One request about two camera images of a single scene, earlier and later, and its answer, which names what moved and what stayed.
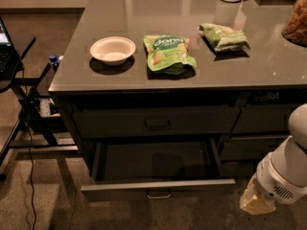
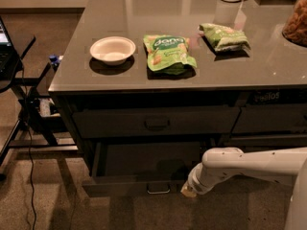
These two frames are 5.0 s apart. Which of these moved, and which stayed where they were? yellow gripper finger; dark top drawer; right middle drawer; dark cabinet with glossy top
Moved: yellow gripper finger
Stayed: dark top drawer; dark cabinet with glossy top; right middle drawer
